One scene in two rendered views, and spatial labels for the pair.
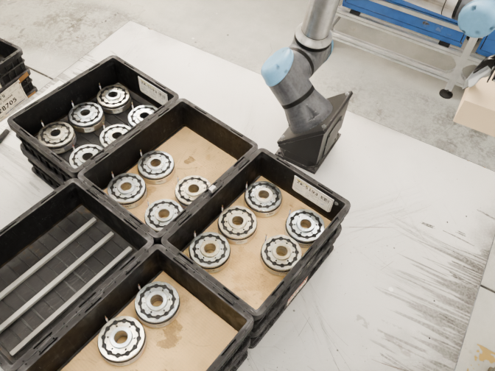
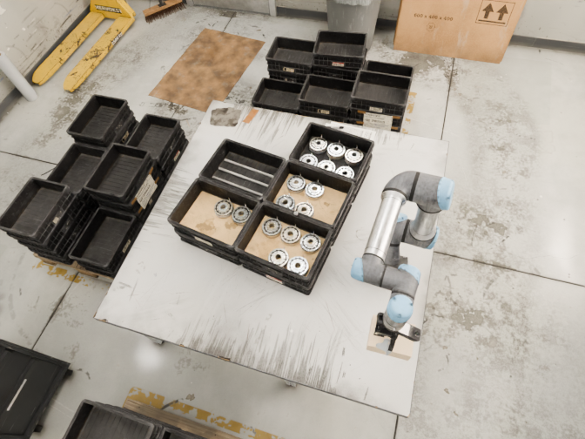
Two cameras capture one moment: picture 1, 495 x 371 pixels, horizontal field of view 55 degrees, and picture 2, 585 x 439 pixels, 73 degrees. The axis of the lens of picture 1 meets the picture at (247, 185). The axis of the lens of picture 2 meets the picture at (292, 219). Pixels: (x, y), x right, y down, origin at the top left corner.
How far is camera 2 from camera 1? 136 cm
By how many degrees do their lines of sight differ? 45
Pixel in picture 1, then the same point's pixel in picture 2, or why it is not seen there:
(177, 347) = (225, 229)
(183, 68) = not seen: hidden behind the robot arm
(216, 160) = (331, 216)
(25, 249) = (257, 161)
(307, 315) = (265, 289)
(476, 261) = (325, 383)
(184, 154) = (330, 200)
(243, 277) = (264, 246)
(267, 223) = (298, 250)
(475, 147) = not seen: outside the picture
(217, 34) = (558, 212)
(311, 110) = not seen: hidden behind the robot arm
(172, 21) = (551, 176)
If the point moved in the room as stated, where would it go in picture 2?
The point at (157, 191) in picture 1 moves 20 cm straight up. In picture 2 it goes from (302, 196) to (300, 174)
